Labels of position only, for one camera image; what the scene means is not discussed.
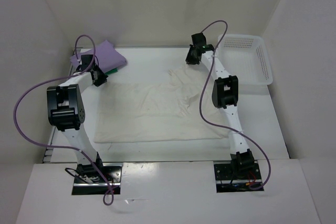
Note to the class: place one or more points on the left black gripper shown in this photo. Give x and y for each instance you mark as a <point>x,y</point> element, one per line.
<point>103,78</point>

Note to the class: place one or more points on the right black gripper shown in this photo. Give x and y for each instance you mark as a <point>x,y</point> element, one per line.
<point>188,60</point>

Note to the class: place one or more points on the green t shirt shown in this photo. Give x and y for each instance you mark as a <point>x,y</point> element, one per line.
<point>115,70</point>

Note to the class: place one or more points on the purple t shirt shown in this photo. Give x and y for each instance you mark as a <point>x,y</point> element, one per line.
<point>107,58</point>

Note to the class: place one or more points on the white cloth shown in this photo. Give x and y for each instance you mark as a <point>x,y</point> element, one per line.
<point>168,111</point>

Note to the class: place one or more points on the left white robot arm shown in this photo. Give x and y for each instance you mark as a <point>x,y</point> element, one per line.
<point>88,159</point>

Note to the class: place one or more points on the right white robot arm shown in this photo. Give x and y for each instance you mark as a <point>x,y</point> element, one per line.
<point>224,98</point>

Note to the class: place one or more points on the white plastic basket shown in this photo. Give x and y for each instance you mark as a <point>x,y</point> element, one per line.
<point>246,57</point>

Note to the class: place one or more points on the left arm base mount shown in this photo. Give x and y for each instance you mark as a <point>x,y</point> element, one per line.
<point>95,185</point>

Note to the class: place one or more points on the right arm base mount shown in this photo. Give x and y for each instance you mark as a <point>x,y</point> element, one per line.
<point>229,182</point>

